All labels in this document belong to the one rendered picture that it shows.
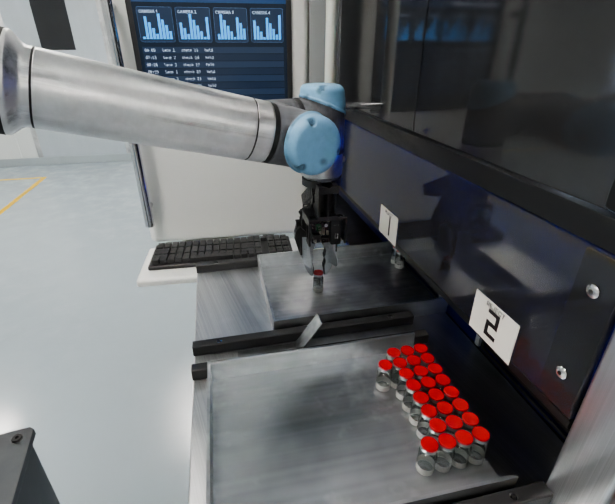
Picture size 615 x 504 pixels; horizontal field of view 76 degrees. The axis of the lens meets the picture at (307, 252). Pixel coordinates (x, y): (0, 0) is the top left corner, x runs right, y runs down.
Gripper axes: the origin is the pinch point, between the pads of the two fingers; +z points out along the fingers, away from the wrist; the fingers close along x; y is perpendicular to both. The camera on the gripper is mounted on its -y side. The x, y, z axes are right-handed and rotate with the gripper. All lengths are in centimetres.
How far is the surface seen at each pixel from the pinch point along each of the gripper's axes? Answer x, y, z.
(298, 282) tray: -3.4, -3.6, 5.4
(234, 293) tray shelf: -17.4, -2.5, 5.6
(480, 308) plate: 14.6, 31.7, -9.3
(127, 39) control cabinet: -37, -49, -42
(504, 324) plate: 14.7, 36.4, -10.2
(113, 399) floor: -72, -68, 94
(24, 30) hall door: -217, -501, -57
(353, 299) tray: 6.3, 5.4, 5.4
